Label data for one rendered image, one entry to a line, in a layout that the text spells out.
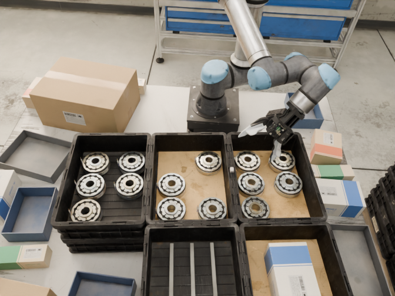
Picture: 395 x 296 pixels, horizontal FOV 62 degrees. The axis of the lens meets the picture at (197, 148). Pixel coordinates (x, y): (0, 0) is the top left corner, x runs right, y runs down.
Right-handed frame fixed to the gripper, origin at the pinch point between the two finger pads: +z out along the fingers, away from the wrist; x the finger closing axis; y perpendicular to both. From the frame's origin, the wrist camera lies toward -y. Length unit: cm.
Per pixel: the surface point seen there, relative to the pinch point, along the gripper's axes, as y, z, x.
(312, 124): -50, -15, 36
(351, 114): -160, -33, 115
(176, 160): -16.7, 27.7, -14.2
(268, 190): -4.4, 10.9, 18.3
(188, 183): -6.4, 28.1, -6.9
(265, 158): -18.9, 5.0, 15.3
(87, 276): 20, 66, -21
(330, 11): -187, -82, 49
